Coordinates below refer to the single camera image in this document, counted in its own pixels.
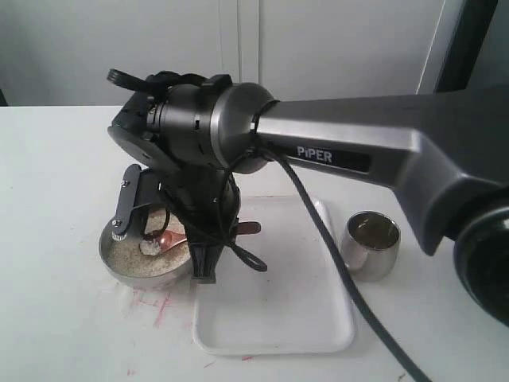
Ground brown wooden spoon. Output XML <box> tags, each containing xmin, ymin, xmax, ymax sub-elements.
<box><xmin>139</xmin><ymin>221</ymin><xmax>262</xmax><ymax>256</ymax></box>

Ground steel bowl of rice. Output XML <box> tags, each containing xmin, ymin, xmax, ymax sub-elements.
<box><xmin>99</xmin><ymin>223</ymin><xmax>192</xmax><ymax>289</ymax></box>

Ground white cabinet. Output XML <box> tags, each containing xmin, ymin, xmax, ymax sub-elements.
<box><xmin>1</xmin><ymin>1</ymin><xmax>464</xmax><ymax>106</ymax></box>

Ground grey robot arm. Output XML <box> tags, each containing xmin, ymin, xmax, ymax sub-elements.
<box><xmin>107</xmin><ymin>69</ymin><xmax>508</xmax><ymax>323</ymax></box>

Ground black cable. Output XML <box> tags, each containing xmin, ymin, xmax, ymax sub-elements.
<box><xmin>107</xmin><ymin>68</ymin><xmax>433</xmax><ymax>382</ymax></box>

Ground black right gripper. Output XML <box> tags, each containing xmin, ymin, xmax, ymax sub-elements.
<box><xmin>137</xmin><ymin>166</ymin><xmax>239</xmax><ymax>283</ymax></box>

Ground white plastic tray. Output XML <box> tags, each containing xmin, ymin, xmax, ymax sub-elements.
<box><xmin>192</xmin><ymin>196</ymin><xmax>356</xmax><ymax>356</ymax></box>

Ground small steel cup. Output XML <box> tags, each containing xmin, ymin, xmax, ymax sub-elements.
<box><xmin>340</xmin><ymin>211</ymin><xmax>401</xmax><ymax>283</ymax></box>

